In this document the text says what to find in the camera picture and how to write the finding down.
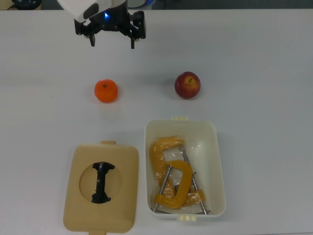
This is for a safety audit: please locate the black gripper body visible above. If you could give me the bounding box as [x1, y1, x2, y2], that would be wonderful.
[91, 9, 132, 33]

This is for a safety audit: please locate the orange toy fruit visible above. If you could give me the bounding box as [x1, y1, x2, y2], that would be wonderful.
[94, 78, 119, 103]

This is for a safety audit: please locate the white plastic container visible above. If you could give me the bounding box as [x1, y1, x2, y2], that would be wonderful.
[144, 116, 226, 222]

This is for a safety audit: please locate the tan plastic container lid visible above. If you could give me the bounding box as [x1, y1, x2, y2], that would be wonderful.
[63, 140, 140, 235]

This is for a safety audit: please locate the black round object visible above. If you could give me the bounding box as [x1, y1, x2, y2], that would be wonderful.
[11, 0, 43, 10]

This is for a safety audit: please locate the red toy apple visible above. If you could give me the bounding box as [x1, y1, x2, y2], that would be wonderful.
[174, 71, 201, 100]

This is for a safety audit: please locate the large yellow C-clamp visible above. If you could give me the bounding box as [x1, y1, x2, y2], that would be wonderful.
[149, 137, 211, 215]

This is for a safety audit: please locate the small yellow C-clamp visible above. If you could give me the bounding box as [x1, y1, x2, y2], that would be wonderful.
[153, 160, 194, 212]

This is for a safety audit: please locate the black lid handle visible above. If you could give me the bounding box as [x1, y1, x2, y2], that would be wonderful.
[91, 161, 116, 204]

